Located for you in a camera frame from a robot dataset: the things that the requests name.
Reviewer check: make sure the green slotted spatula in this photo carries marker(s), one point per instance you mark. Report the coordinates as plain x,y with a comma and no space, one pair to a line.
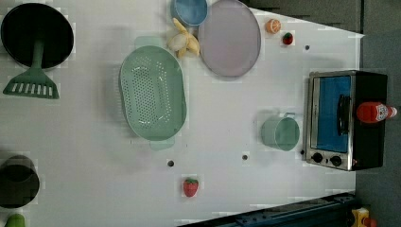
33,82

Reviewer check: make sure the blue bowl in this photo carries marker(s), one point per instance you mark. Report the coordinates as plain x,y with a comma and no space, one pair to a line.
189,12

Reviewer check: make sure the black toaster oven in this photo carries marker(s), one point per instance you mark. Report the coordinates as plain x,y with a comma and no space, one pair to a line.
334,136

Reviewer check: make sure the red plush ketchup bottle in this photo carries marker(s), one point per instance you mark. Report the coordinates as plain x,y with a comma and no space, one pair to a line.
374,112

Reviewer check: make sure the green toy fruit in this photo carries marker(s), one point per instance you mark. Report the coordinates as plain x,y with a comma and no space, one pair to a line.
16,220

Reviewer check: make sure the black pot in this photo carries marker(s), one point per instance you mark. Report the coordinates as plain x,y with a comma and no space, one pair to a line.
19,182

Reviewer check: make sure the large toy strawberry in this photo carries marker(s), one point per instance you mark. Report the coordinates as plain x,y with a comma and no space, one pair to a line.
190,187

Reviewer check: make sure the green perforated colander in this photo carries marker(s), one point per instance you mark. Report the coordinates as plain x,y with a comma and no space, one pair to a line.
152,90

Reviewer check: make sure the lavender plate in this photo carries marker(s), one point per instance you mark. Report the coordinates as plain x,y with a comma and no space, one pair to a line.
230,39

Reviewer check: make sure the green mug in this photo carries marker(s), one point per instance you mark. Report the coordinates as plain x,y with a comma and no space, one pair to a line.
281,132

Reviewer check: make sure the blue metal frame rail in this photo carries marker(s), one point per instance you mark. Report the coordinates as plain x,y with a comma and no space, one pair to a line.
330,211

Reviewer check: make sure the small toy strawberry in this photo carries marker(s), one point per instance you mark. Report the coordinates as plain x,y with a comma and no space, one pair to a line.
287,38

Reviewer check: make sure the black frying pan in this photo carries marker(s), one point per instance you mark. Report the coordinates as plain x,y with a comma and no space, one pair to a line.
27,23

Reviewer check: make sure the yellow red toy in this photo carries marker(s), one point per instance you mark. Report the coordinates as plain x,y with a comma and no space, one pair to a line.
362,218

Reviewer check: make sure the toy orange half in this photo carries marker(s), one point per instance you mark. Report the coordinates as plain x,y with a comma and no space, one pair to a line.
273,26

